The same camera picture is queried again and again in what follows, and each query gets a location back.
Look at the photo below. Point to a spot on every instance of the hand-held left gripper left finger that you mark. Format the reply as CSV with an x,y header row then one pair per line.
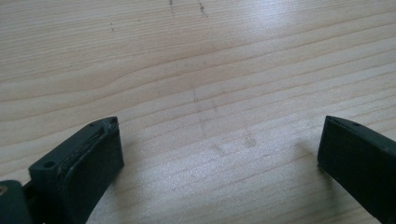
x,y
82,168

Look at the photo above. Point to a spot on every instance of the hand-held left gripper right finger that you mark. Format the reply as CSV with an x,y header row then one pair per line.
x,y
361,158

